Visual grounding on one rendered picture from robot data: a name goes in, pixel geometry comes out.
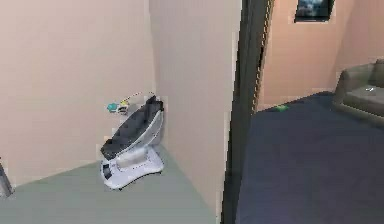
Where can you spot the grey sofa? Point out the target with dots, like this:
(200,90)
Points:
(361,95)

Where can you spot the small white object on sofa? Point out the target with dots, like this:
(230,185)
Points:
(369,89)

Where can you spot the dark framed wall picture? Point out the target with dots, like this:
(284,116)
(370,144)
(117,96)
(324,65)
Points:
(314,9)

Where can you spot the dark room door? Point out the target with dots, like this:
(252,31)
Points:
(245,100)

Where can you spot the white and black baby swing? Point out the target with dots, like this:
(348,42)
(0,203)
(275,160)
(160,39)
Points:
(133,146)

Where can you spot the small green floor object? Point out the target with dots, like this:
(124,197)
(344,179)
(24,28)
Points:
(280,107)

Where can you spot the grey metal leg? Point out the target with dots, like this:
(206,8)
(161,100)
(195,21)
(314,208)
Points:
(4,181)

